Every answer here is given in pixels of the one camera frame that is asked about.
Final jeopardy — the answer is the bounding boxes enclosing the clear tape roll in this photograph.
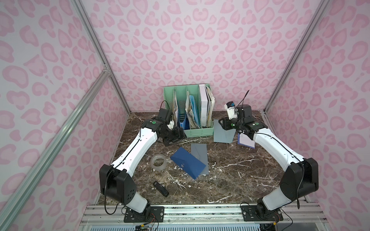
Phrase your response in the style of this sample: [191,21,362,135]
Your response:
[150,154,167,172]

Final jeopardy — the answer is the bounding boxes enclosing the white folder in organizer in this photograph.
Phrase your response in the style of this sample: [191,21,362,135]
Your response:
[199,84,208,128]

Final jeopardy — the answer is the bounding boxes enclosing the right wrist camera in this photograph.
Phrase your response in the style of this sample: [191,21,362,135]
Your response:
[225,101,238,120]

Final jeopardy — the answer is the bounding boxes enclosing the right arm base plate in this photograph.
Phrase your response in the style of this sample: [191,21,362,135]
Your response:
[240,204,284,223]

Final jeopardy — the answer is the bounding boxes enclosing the stack of papers right slot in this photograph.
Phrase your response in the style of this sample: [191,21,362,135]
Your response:
[206,86,215,128]

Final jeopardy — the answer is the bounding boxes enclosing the light teal envelope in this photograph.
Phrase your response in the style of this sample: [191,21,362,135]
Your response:
[214,119,236,143]

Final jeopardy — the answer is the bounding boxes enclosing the small black device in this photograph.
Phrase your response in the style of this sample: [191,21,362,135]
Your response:
[153,181,169,197]

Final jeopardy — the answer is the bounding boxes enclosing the dark blue envelope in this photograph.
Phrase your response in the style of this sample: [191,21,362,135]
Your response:
[170,147,206,180]

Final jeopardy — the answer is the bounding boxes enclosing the aluminium front rail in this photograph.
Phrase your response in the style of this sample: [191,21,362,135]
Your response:
[80,201,328,226]

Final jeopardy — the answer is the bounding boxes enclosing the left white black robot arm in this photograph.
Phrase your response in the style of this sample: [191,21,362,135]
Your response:
[99,108,186,215]

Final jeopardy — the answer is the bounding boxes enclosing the white letter paper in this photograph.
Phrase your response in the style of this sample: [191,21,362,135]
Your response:
[238,134,255,149]

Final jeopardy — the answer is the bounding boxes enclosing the green file organizer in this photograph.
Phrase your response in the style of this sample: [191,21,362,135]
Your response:
[163,84,214,137]

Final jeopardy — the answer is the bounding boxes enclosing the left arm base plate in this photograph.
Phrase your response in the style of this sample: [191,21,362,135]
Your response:
[124,205,165,223]

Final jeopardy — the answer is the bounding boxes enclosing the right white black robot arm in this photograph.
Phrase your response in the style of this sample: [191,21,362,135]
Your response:
[219,102,319,218]

